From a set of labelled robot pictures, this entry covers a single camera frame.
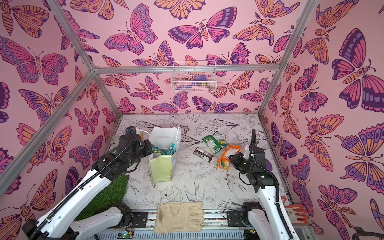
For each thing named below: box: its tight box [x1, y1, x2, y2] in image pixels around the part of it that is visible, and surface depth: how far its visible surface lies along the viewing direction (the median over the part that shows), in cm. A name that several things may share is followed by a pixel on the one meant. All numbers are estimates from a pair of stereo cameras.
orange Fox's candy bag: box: [216, 144, 241, 171], surface depth 81 cm
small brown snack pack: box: [192, 146, 214, 163], surface depth 99 cm
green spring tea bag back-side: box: [202, 131, 229, 155], surface depth 102 cm
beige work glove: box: [154, 201, 205, 234], surface depth 76 cm
